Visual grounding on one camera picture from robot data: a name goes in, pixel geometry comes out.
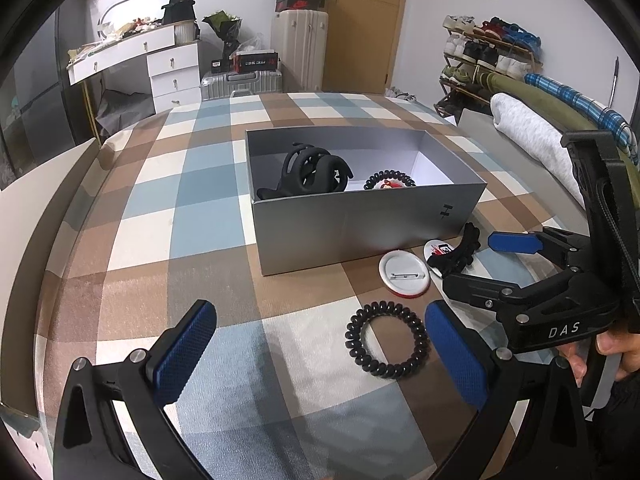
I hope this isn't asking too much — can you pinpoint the grey plastic sheet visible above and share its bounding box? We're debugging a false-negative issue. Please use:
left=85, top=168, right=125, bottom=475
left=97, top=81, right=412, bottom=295
left=95, top=87, right=156, bottom=136

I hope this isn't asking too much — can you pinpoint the slim black hair clip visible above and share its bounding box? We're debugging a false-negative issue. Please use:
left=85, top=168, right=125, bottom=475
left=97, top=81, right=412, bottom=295
left=427, top=222, right=482, bottom=278

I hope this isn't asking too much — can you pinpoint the black wrapped bouquet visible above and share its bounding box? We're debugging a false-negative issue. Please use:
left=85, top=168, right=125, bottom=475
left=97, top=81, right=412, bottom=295
left=201, top=10, right=243, bottom=61

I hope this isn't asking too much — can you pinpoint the grey padded board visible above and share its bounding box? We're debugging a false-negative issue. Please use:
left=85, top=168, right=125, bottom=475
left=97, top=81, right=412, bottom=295
left=457, top=109, right=506, bottom=146

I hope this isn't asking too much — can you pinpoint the dressing table clutter pile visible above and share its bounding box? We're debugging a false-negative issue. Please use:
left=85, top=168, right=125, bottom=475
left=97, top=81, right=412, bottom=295
left=70, top=15, right=166, bottom=61

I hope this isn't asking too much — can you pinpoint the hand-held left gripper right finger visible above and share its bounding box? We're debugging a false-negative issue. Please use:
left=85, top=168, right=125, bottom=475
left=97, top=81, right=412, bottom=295
left=425, top=300, right=588, bottom=480

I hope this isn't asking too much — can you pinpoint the flat red black box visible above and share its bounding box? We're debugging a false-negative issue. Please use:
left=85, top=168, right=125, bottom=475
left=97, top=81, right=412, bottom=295
left=233, top=50, right=278, bottom=73

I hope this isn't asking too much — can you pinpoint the green rolled blanket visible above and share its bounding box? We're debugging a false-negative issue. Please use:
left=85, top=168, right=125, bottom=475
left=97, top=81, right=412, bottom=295
left=472, top=71, right=640, bottom=171

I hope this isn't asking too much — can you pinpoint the plain black spiral hair tie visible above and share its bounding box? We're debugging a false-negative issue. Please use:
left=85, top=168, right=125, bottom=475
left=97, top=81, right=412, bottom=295
left=345, top=301, right=430, bottom=380

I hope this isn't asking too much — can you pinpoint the white button badge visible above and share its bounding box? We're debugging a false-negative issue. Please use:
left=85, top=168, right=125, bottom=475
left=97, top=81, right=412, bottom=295
left=378, top=250, right=432, bottom=298

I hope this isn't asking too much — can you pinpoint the person's right hand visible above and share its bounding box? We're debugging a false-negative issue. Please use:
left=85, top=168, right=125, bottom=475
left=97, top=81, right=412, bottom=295
left=557, top=332, right=640, bottom=386

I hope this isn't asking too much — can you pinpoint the clear plastic bag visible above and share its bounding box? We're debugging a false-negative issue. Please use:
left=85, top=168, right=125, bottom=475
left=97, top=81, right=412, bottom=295
left=240, top=32, right=273, bottom=53

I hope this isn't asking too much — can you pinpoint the white dressing table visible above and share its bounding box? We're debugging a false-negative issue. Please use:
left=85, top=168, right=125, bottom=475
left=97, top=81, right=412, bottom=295
left=67, top=25, right=202, bottom=113

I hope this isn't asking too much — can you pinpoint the wooden shoe rack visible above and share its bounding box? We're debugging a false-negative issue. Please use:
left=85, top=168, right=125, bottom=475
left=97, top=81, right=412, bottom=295
left=432, top=15, right=543, bottom=118

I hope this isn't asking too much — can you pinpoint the row of shoes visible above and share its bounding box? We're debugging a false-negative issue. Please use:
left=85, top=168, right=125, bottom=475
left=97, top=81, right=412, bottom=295
left=440, top=14, right=543, bottom=81

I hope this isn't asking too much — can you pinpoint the blue plaid rolled blanket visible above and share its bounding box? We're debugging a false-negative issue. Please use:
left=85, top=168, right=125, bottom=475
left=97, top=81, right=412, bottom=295
left=524, top=73, right=640, bottom=161

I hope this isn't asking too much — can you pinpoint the beige padded board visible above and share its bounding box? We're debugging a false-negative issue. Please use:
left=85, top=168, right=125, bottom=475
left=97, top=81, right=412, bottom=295
left=0, top=137, right=98, bottom=416

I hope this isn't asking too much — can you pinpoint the red printed button badge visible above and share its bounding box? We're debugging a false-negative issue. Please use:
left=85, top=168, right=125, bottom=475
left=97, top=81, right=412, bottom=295
left=423, top=240, right=453, bottom=277

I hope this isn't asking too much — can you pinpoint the black bag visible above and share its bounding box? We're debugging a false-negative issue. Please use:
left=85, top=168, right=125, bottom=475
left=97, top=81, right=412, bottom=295
left=161, top=0, right=197, bottom=26

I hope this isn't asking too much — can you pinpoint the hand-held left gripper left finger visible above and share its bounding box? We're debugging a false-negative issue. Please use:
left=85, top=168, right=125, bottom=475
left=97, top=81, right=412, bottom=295
left=52, top=300, right=218, bottom=480

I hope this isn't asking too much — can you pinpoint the silver suitcase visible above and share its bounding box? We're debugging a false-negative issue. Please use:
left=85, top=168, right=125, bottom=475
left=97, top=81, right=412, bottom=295
left=200, top=67, right=283, bottom=101

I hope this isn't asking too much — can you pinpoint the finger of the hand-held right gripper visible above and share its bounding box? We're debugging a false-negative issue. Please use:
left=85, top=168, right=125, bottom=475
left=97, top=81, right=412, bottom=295
left=442, top=267, right=592, bottom=312
left=487, top=226, right=596, bottom=273

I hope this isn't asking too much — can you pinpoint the white suitcase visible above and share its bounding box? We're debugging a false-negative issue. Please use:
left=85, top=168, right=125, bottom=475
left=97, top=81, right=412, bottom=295
left=271, top=9, right=331, bottom=93

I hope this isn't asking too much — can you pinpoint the silver cardboard box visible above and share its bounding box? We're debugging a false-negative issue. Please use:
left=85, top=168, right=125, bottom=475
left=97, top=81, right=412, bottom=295
left=244, top=127, right=488, bottom=277

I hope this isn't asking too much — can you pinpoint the dark grey refrigerator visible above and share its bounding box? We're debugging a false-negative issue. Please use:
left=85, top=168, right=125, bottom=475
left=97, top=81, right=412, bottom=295
left=12, top=5, right=88, bottom=166

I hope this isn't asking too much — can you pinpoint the person's right forearm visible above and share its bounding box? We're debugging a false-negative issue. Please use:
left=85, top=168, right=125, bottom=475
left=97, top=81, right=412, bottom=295
left=587, top=377, right=640, bottom=480

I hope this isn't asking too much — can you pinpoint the wooden door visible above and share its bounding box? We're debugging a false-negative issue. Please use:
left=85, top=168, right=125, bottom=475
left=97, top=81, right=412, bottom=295
left=314, top=0, right=413, bottom=95

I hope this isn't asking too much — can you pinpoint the large black claw hair clip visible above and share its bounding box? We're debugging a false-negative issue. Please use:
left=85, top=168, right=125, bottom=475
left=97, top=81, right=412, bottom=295
left=256, top=142, right=333, bottom=201

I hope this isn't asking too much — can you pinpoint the oval mirror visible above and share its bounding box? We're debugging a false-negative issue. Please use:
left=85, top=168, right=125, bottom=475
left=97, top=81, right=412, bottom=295
left=97, top=0, right=173, bottom=41

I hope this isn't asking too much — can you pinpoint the spiral hair tie red charm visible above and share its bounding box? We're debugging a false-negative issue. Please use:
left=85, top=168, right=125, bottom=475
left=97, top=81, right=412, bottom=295
left=363, top=170, right=416, bottom=191

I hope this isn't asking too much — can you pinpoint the red and black shoe box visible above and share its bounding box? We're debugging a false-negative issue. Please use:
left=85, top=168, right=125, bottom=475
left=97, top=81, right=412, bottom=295
left=275, top=0, right=327, bottom=13

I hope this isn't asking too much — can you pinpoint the checked blanket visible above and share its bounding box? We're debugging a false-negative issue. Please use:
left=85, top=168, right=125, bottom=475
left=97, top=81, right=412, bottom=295
left=30, top=91, right=601, bottom=480

